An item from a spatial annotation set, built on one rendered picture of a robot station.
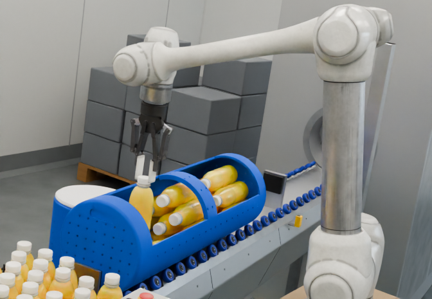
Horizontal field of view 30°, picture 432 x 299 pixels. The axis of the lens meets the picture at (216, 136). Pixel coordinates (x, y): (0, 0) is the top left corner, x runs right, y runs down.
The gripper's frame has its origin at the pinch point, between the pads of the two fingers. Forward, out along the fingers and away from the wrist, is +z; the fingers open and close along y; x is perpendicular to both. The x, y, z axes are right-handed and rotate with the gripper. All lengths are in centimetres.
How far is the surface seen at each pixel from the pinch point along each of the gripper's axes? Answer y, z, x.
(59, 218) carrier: 48, 35, -25
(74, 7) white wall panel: 293, -4, -348
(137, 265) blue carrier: -8.0, 24.0, 11.8
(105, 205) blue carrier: 4.7, 9.7, 11.8
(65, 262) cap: 3.1, 21.1, 30.2
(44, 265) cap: 5.8, 21.3, 35.5
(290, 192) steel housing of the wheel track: 8, 39, -147
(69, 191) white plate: 53, 28, -37
